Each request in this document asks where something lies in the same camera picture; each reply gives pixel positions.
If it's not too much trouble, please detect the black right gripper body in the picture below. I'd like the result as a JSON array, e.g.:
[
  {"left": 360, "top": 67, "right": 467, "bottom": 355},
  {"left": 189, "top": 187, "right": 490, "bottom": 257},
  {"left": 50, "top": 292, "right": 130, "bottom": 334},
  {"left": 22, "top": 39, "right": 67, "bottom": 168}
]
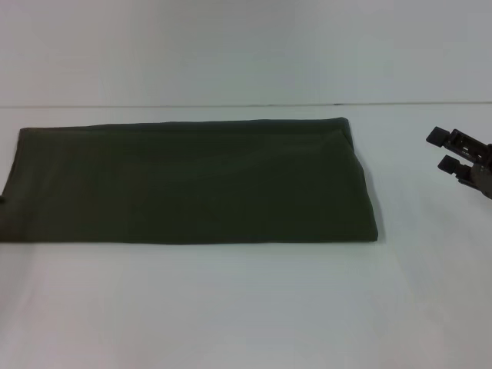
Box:
[{"left": 470, "top": 143, "right": 492, "bottom": 199}]

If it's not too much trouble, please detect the dark green shirt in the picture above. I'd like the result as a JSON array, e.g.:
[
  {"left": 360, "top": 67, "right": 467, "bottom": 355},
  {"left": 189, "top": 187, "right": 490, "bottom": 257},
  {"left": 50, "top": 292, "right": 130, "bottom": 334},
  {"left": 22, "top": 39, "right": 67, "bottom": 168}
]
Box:
[{"left": 0, "top": 117, "right": 381, "bottom": 245}]

